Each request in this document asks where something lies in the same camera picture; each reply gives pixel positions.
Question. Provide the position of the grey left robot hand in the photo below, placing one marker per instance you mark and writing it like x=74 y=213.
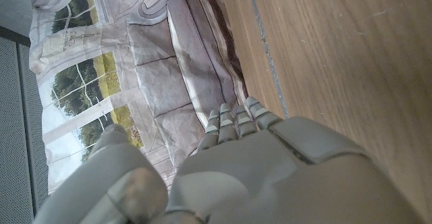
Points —
x=270 y=176

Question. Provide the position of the printed sofa room backdrop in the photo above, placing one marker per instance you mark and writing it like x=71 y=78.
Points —
x=162 y=65

